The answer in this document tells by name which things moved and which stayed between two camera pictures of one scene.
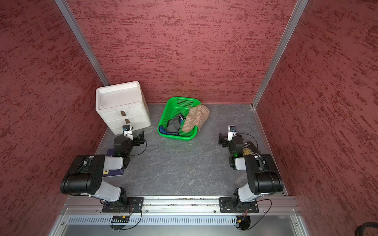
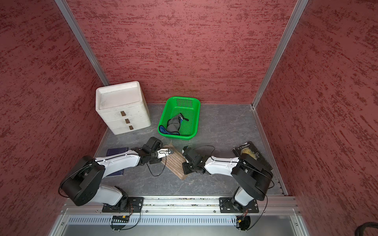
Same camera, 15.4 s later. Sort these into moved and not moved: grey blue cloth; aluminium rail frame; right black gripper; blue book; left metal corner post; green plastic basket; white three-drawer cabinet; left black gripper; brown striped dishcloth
Moved: right black gripper; brown striped dishcloth; left black gripper
Not moved: blue book; aluminium rail frame; white three-drawer cabinet; grey blue cloth; green plastic basket; left metal corner post
